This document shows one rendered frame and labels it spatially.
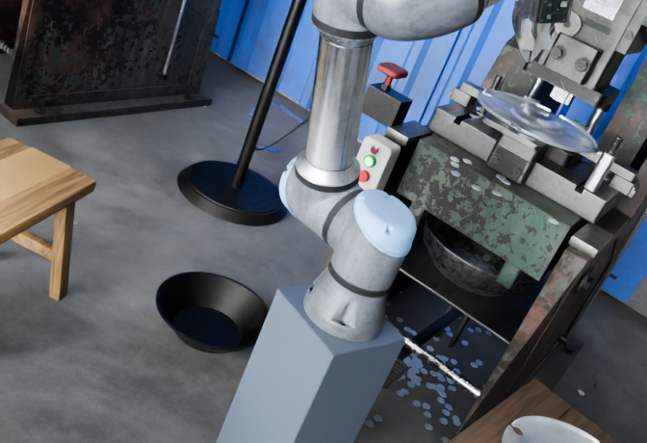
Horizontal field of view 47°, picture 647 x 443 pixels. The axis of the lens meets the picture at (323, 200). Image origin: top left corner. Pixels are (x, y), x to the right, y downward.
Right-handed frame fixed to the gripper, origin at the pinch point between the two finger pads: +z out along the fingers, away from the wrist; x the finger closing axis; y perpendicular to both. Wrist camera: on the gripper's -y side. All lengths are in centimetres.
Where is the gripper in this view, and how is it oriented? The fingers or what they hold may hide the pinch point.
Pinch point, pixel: (528, 54)
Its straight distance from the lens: 158.8
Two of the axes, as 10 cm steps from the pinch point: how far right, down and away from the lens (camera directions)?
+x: 9.8, -0.8, 1.8
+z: -0.3, 8.6, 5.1
